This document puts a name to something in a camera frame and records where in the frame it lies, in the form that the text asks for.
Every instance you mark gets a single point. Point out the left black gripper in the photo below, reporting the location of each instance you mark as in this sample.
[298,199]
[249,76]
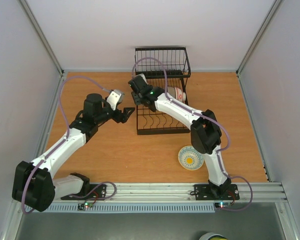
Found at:
[125,115]

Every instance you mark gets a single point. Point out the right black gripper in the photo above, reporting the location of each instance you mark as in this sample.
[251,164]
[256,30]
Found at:
[136,97]

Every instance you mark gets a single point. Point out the black wire dish rack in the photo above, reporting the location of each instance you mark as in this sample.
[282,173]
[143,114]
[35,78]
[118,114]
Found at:
[166,69]

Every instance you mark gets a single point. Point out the orange floral patterned bowl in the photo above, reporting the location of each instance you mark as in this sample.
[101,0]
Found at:
[180,95]

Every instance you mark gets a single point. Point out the yellow dotted bowl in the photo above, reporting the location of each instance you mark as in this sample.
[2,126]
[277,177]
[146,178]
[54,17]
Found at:
[190,159]

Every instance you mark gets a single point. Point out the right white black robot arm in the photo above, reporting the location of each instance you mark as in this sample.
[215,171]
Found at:
[205,131]

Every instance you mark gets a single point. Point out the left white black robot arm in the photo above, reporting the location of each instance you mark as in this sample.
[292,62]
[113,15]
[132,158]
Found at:
[34,184]

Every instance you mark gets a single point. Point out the left small circuit board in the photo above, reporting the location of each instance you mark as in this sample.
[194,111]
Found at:
[84,206]

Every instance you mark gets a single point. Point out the small circuit board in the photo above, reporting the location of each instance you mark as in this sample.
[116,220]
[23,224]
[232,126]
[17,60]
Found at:
[84,206]
[222,204]

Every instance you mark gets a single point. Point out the right small circuit board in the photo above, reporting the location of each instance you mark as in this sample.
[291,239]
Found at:
[222,204]

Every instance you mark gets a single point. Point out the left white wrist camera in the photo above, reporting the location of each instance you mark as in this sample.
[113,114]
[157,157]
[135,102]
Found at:
[114,98]

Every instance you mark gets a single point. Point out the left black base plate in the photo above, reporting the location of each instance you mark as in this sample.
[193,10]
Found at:
[94,191]

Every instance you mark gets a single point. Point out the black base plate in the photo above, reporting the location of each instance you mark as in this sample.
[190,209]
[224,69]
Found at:
[94,191]
[203,192]

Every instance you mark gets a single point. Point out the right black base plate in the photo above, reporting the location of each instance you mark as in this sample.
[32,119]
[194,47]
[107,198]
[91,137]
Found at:
[203,192]

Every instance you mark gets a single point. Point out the grey slotted cable duct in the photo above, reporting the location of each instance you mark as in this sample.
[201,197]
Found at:
[132,208]

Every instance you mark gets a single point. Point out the aluminium frame rail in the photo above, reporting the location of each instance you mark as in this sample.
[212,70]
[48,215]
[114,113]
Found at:
[259,192]

